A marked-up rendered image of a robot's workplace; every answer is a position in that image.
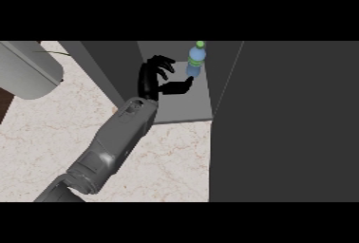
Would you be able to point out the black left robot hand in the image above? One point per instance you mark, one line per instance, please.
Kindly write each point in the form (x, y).
(151, 83)

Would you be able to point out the pale grey rounded appliance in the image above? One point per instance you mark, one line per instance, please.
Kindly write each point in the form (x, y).
(26, 69)

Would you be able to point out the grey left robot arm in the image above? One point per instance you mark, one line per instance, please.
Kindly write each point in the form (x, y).
(119, 136)

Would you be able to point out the blue water bottle green cap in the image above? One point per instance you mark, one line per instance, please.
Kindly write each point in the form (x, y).
(197, 57)

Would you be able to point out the grey cabinet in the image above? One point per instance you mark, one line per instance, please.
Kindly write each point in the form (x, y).
(185, 104)

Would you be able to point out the dark grey cabinet door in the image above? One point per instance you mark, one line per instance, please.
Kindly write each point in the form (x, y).
(286, 126)

